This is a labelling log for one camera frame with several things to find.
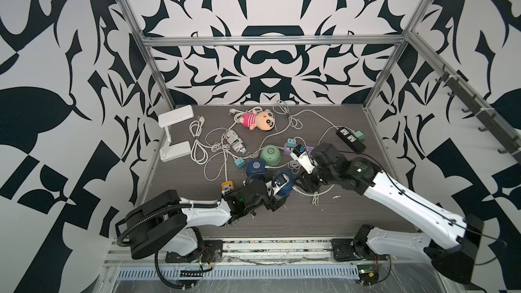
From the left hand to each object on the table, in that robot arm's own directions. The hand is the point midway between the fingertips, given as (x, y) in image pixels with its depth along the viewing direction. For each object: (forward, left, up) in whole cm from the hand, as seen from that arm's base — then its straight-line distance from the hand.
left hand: (279, 180), depth 82 cm
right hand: (-2, -5, +9) cm, 11 cm away
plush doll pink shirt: (+33, +4, -1) cm, 33 cm away
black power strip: (+24, -38, -6) cm, 45 cm away
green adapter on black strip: (+26, -44, -7) cm, 52 cm away
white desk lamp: (+20, +49, -8) cm, 54 cm away
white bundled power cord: (+19, +36, -9) cm, 42 cm away
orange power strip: (+1, +21, -7) cm, 23 cm away
